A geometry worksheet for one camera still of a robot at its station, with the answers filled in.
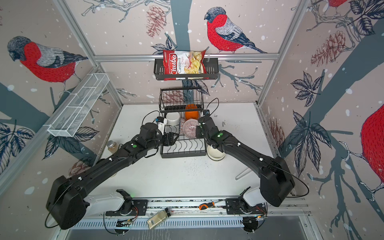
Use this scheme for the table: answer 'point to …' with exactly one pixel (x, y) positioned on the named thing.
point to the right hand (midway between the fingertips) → (196, 129)
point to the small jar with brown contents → (112, 146)
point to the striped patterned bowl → (189, 128)
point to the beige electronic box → (158, 218)
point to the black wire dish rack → (181, 108)
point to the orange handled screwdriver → (205, 205)
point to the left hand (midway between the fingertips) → (174, 135)
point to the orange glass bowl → (193, 115)
